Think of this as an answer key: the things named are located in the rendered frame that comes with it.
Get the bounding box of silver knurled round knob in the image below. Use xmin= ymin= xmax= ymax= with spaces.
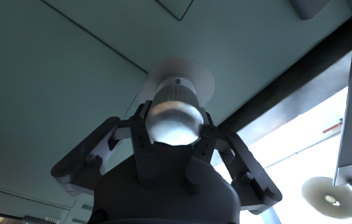
xmin=145 ymin=74 xmax=205 ymax=147

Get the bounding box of white round washer plate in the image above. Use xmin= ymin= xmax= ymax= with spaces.
xmin=136 ymin=57 xmax=216 ymax=107

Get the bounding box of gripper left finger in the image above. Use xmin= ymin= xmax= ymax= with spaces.
xmin=50 ymin=100 xmax=164 ymax=197

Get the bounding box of beige round disc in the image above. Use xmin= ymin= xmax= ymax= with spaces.
xmin=301 ymin=176 xmax=352 ymax=220

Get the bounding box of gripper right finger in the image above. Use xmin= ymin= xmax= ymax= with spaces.
xmin=181 ymin=107 xmax=283 ymax=216

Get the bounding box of dark steel bar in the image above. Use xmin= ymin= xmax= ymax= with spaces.
xmin=210 ymin=15 xmax=352 ymax=167

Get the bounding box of grey-green jointer body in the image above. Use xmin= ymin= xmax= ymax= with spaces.
xmin=0 ymin=0 xmax=352 ymax=222

